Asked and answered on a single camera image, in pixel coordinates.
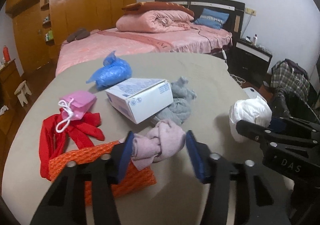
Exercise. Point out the dark neck pillow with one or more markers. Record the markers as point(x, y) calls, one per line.
point(78, 35)

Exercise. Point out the blue plastic bag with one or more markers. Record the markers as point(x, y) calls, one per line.
point(115, 70)

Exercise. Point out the red thermos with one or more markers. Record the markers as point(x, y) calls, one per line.
point(6, 54)

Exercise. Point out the black nightstand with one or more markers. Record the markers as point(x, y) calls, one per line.
point(249, 62)

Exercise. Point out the orange bubble wrap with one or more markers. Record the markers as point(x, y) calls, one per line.
point(95, 173)

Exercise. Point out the pink sock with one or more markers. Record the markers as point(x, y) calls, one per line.
point(161, 142)

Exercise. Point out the red cloth strip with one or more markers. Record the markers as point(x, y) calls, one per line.
point(53, 144)

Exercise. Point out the plaid cloth covered chair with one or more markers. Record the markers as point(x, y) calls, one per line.
point(290, 76)

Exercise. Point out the folded pink quilt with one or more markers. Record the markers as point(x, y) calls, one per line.
point(161, 21)

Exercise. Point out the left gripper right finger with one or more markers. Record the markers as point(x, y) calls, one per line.
point(255, 203)

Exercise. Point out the white bathroom scale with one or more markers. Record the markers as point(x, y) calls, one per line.
point(252, 93)

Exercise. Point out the blue pillow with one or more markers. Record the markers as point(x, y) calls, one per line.
point(212, 19)

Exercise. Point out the white plastic bag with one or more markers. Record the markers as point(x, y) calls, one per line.
point(253, 110)

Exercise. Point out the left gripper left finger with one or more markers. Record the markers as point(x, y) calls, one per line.
point(64, 202)

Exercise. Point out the wooden wardrobe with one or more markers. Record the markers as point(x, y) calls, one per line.
point(41, 26)

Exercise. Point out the wooden side cabinet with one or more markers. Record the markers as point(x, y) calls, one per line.
point(10, 80)

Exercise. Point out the small white stool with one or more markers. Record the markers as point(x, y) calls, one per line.
point(21, 92)

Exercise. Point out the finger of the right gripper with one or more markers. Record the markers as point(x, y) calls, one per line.
point(280, 124)
point(252, 129)

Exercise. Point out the brown folded blanket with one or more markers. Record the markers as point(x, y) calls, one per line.
point(142, 7)

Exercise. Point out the white lotion bottle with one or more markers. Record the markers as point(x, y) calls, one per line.
point(255, 39)

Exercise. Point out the bed with pink sheet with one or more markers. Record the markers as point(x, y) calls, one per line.
point(100, 43)

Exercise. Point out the white cardboard box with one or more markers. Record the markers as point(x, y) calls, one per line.
point(140, 98)

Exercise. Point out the pink drawstring pouch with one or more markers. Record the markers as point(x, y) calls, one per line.
point(74, 106)

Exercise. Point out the grey table cloth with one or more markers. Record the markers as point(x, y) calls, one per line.
point(177, 197)

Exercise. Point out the grey sock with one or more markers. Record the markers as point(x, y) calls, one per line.
point(179, 110)

